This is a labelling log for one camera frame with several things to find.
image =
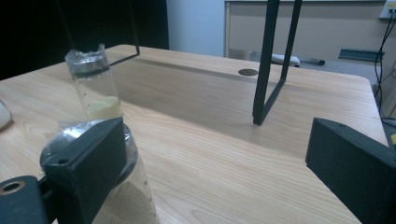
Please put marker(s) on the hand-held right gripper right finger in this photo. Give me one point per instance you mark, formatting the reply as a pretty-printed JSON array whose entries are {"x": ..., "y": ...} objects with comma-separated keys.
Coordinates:
[{"x": 355, "y": 174}]

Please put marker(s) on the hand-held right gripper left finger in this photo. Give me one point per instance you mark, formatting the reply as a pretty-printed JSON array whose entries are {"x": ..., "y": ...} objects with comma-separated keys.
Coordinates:
[{"x": 84, "y": 168}]

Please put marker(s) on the glass jar of brown powder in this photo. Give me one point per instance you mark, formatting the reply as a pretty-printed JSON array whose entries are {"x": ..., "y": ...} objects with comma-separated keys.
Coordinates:
[{"x": 132, "y": 199}]

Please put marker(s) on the white lidded jar white powder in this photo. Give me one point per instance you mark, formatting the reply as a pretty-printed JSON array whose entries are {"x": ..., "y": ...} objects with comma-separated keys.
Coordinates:
[{"x": 4, "y": 115}]

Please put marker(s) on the black metal shelf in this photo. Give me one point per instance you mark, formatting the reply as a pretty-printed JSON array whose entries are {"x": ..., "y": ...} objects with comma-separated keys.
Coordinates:
[{"x": 264, "y": 62}]

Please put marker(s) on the grey flat bar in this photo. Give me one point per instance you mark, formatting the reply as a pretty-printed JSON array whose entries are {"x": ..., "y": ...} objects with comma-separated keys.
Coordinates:
[{"x": 361, "y": 54}]

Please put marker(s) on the white oblong object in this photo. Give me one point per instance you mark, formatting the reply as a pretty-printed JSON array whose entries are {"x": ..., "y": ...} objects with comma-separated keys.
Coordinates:
[{"x": 285, "y": 59}]

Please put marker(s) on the black curtain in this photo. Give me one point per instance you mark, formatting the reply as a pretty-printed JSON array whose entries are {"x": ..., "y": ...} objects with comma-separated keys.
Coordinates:
[{"x": 31, "y": 31}]

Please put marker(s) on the white wall power outlet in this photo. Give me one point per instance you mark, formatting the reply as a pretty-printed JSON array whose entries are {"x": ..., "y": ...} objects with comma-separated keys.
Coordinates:
[{"x": 388, "y": 9}]

